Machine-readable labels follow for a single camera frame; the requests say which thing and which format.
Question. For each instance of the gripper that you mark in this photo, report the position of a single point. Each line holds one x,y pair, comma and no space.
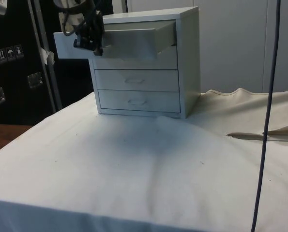
93,23

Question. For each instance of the white drawer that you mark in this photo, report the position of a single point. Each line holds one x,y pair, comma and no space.
134,46

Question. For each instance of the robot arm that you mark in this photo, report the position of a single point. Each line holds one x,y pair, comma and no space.
73,3

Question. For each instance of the white chest of drawers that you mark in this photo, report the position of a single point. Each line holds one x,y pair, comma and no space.
139,79

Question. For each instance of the black cabinet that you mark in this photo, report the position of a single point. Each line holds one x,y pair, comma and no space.
10,36

